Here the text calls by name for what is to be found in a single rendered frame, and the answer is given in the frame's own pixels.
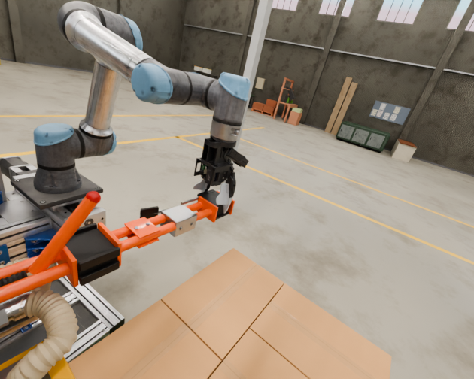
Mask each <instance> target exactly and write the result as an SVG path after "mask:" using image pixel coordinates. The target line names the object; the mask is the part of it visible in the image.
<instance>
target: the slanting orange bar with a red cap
mask: <svg viewBox="0 0 474 379"><path fill-rule="evenodd" d="M100 200H101V196H100V194H99V193H98V192H96V191H91V192H88V193H87V194H86V196H85V197H84V199H83V200H82V201H81V203H80V204H79V205H78V206H77V207H76V209H75V210H74V212H73V213H72V214H71V216H70V217H69V218H68V219H67V220H66V222H65V223H64V224H63V225H62V227H61V228H60V230H59V231H58V232H57V233H56V234H55V235H54V237H53V238H52V240H51V241H50V242H49V244H48V245H47V246H46V247H45V248H44V250H43V251H42V252H41V254H40V255H39V256H38V258H37V259H36V260H35V261H34V262H33V264H32V265H31V266H30V268H29V272H30V273H31V274H36V273H38V272H41V271H44V270H46V269H48V267H49V266H50V265H51V263H52V262H53V261H54V259H55V258H56V257H57V256H58V254H59V253H60V252H61V250H62V249H63V248H64V246H65V245H66V244H67V243H68V241H69V240H70V239H71V237H72V236H73V234H74V233H76V231H77V230H78V228H79V227H80V226H81V224H82V223H83V222H84V221H85V219H86V218H87V217H88V215H89V214H90V213H91V211H92V210H93V209H94V207H95V206H96V205H97V204H98V203H99V202H100Z"/></svg>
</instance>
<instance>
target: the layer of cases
mask: <svg viewBox="0 0 474 379"><path fill-rule="evenodd" d="M68 365H69V367H70V369H71V370H72V372H73V374H74V376H75V378H76V379H390V366H391V356H390V355H389V354H387V353H386V352H384V351H383V350H382V349H380V348H379V347H377V346H375V345H374V344H373V343H372V342H370V341H368V340H367V339H365V338H364V337H363V336H362V335H360V334H358V333H357V332H355V331H354V330H353V329H351V328H350V327H348V326H346V325H345V324H344V323H342V322H341V321H339V320H338V319H336V318H335V317H334V316H332V315H331V314H329V313H327V312H326V311H325V310H324V309H322V308H320V307H319V306H317V305H316V304H315V303H314V302H312V301H310V300H309V299H307V298H306V297H305V296H303V295H302V294H300V293H298V292H297V291H296V290H294V289H293V288H291V287H289V286H288V285H287V284H285V283H284V282H283V281H281V280H279V279H278V278H277V277H276V276H274V275H273V274H271V273H269V272H268V271H267V270H265V269H264V268H262V267H261V266H259V265H258V264H256V263H255V262H253V261H252V260H251V259H249V258H247V257H246V256H245V255H243V254H242V253H240V252H239V251H237V250H236V249H235V248H233V249H231V250H230V251H228V252H227V253H225V254H224V255H222V256H221V257H220V258H219V259H217V260H215V261H214V262H213V263H212V264H210V265H208V266H207V267H205V268H204V269H203V270H201V271H200V272H198V273H197V274H195V275H194V276H192V277H191V278H190V279H189V280H187V281H185V282H184V283H182V284H181V285H180V286H179V287H177V288H175V289H174V290H172V291H171V292H170V293H168V294H167V295H166V296H164V297H162V298H161V300H159V301H157V302H155V303H154V304H152V305H151V306H150V307H149V308H147V309H145V310H144V311H142V312H141V313H140V314H138V315H137V316H136V317H134V318H132V319H131V320H130V321H129V322H127V323H125V324H124V325H122V326H121V327H120V328H119V329H117V330H115V331H114V332H112V333H111V334H110V335H108V336H107V337H106V338H104V339H102V340H101V341H100V342H99V343H97V344H95V345H94V346H92V347H91V348H90V349H89V350H87V351H85V352H84V353H82V354H81V355H80V356H78V357H77V358H76V359H74V360H72V361H71V362H70V363H69V364H68Z"/></svg>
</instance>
